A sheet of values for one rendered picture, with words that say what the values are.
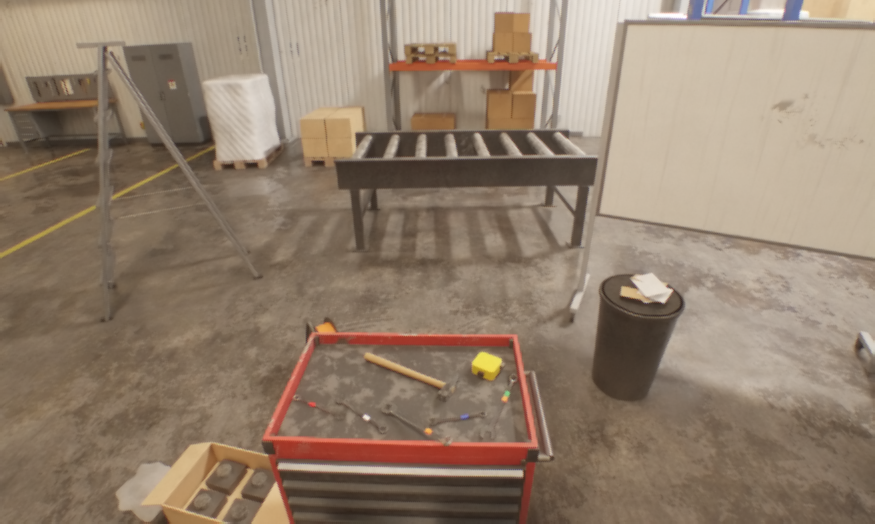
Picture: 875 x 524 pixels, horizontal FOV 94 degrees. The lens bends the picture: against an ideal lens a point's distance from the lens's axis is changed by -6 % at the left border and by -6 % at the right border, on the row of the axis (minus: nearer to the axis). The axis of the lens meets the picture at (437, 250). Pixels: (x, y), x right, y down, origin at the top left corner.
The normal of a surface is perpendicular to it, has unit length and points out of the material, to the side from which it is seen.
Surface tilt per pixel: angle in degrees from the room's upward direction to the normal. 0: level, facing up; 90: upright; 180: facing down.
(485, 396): 0
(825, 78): 90
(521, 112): 90
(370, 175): 90
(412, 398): 0
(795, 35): 90
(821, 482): 0
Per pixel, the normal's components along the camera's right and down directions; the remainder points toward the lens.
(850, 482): -0.01, -0.89
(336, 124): -0.04, 0.45
